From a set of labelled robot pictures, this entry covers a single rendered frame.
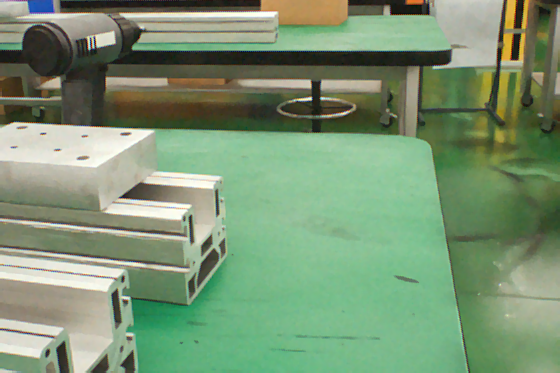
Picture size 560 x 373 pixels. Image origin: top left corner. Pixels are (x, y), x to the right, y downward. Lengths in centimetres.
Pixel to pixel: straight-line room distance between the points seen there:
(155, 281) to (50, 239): 10
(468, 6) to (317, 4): 168
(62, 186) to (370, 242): 31
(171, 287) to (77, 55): 31
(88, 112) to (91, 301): 38
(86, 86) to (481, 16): 339
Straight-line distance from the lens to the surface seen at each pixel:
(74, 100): 78
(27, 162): 58
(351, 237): 68
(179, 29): 210
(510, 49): 609
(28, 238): 62
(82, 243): 59
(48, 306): 48
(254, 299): 58
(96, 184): 55
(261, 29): 205
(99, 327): 46
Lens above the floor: 107
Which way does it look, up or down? 19 degrees down
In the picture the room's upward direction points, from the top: 1 degrees counter-clockwise
